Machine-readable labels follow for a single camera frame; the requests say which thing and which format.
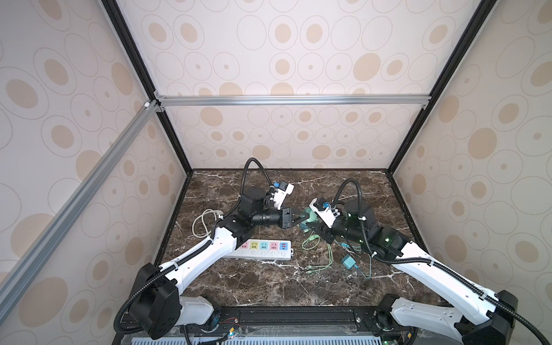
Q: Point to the aluminium crossbar back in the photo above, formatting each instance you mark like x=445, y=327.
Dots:
x=305, y=100

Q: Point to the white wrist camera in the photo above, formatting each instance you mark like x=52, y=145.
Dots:
x=322, y=208
x=278, y=192

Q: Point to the teal plug adapter near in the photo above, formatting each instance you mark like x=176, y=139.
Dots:
x=349, y=262

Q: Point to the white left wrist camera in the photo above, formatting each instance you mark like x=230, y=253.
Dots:
x=278, y=192

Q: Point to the aluminium crossbar left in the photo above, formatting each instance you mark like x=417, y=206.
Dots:
x=28, y=267

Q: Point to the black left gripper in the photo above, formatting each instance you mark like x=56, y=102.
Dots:
x=286, y=217

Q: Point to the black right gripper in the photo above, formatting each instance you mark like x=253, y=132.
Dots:
x=325, y=229

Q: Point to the aluminium crossbar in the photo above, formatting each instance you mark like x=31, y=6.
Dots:
x=28, y=267
x=305, y=100

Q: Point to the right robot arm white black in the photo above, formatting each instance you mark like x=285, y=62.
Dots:
x=475, y=314

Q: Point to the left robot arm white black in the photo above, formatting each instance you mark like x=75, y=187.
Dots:
x=156, y=303

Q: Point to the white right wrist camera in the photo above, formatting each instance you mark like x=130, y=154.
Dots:
x=322, y=208

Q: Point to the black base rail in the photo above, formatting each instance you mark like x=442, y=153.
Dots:
x=319, y=325

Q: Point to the white power strip coloured sockets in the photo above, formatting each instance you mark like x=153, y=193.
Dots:
x=263, y=249

